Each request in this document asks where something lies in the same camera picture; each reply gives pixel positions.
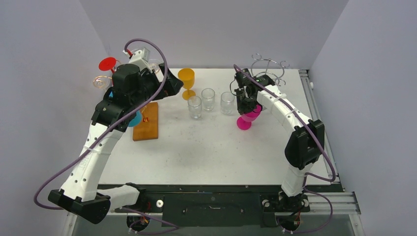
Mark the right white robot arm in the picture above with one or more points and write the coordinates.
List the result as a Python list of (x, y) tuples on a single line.
[(306, 136)]

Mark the pink wine glass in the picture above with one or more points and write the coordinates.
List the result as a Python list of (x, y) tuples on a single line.
[(244, 122)]

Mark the aluminium rail frame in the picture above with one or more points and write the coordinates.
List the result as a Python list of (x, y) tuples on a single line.
[(344, 222)]

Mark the chrome wire glass rack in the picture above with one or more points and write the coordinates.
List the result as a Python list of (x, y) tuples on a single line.
[(282, 65)]

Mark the blue wine glass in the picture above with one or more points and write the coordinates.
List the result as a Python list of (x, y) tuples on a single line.
[(135, 120)]

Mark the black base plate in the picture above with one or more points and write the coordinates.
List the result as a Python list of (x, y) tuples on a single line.
[(222, 205)]

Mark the gold wire glass rack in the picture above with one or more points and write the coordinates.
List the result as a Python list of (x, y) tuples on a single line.
[(103, 81)]

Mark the clear wine glass back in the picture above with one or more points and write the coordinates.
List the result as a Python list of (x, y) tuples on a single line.
[(154, 65)]

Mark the red wine glass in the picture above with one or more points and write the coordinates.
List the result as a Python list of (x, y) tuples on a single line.
[(108, 64)]

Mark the wooden rack base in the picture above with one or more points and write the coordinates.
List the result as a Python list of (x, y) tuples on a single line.
[(147, 129)]

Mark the clear etched glass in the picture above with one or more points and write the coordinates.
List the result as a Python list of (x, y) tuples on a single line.
[(227, 103), (195, 107), (208, 99)]

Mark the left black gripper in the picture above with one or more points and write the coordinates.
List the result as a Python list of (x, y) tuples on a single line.
[(171, 86)]

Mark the yellow plastic goblet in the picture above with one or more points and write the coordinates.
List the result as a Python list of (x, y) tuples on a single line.
[(187, 76)]

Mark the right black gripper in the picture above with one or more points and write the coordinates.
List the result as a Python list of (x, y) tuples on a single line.
[(246, 100)]

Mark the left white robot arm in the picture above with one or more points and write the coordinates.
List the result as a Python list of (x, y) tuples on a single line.
[(132, 89)]

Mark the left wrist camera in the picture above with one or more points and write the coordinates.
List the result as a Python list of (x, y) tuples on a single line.
[(140, 58)]

